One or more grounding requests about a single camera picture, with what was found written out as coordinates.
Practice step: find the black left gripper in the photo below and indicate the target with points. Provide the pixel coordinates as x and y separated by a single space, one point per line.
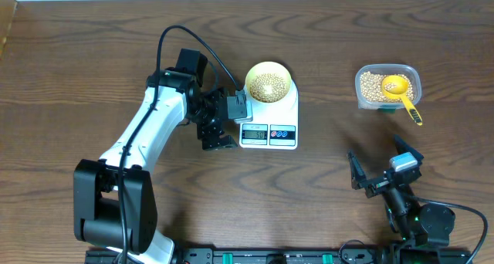
213 124

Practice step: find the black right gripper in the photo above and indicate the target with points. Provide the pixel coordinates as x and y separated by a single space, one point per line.
377 184

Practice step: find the yellow plastic scoop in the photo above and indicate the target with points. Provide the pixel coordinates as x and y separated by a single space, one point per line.
399 92

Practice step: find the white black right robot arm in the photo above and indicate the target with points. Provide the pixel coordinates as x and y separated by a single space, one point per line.
424 227

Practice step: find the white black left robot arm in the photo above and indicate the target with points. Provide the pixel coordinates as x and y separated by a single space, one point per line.
113 197

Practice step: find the soybeans in bowl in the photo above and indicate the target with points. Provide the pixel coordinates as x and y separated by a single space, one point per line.
268 87

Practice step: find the pale yellow bowl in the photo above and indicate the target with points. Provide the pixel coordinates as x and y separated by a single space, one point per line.
267 67

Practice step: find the white digital kitchen scale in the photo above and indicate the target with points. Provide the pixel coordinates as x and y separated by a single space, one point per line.
273 125

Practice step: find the soybeans in container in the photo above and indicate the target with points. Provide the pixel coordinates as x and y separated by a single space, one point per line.
370 86

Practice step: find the clear plastic container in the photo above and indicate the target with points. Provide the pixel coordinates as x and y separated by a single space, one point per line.
388 69

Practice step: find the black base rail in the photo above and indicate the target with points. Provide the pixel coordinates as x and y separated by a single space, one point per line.
352 255

